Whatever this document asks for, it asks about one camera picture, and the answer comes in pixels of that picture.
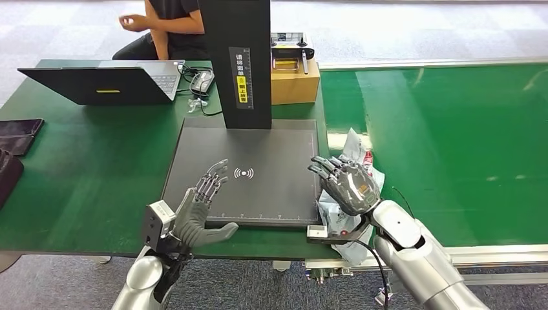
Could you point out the person's left hand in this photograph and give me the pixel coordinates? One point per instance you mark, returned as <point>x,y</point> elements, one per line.
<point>132,22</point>

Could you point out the person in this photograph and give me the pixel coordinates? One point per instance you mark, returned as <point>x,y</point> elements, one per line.
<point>180,17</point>

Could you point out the person's right forearm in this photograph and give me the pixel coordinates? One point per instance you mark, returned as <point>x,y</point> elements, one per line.
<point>159,43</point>

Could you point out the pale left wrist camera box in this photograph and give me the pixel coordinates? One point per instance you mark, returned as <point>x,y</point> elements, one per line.
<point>156,222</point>

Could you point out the dark grey open laptop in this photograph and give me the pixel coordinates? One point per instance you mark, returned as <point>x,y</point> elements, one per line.
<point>98,85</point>

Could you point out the black flat flap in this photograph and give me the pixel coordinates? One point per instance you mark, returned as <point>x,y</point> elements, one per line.
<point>15,146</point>
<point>20,127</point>

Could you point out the grey power adapter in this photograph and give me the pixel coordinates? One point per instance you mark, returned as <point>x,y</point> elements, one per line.
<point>202,81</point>

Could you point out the black inbound scanner machine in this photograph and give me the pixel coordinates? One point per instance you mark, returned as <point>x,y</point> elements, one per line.
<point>265,192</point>

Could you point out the black fabric bag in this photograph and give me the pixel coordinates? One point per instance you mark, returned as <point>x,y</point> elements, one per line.
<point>7,175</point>

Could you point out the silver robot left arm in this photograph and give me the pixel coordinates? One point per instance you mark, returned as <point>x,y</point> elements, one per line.
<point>143,278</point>

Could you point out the clear plastic piece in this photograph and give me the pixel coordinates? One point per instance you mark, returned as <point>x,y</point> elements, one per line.
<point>195,105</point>

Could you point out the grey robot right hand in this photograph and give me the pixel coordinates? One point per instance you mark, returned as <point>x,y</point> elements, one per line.
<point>351,188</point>

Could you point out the white red-printed courier package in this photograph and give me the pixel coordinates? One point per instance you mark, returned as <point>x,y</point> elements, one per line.
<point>354,145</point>

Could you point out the brown cardboard box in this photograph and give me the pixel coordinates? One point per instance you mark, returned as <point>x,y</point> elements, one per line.
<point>295,87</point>

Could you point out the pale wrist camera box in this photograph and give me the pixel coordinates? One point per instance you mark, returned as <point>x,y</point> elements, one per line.
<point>156,222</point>
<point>319,233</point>

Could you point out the person's left forearm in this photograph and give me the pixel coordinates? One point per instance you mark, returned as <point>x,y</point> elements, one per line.
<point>175,26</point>

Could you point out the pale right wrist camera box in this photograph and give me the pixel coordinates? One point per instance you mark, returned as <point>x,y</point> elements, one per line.
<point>319,233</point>

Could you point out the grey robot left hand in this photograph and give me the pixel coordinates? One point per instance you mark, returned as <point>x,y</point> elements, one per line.
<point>192,227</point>

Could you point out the green conveyor belt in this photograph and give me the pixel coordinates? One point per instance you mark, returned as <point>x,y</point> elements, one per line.
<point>471,128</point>

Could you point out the black remote controller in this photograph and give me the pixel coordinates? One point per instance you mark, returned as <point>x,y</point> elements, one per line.
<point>291,51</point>

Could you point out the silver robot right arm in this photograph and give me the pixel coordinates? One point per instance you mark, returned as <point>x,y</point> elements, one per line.
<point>411,256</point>

